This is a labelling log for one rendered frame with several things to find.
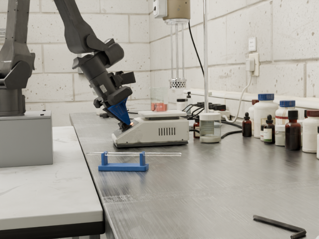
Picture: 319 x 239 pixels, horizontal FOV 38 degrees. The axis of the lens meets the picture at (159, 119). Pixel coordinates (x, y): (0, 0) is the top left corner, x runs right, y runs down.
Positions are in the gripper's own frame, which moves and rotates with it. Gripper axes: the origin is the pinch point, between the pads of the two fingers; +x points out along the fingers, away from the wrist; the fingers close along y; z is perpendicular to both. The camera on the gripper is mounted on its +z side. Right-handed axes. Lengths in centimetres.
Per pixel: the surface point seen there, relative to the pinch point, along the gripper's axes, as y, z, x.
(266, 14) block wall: 18, 70, 2
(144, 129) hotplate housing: -5.0, 1.5, 6.2
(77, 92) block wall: 240, 48, 0
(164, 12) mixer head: 31, 42, -17
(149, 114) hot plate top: -5.1, 4.9, 3.6
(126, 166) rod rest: -31.7, -14.0, 5.0
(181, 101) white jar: 100, 59, 26
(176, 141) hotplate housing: -5.9, 7.1, 13.8
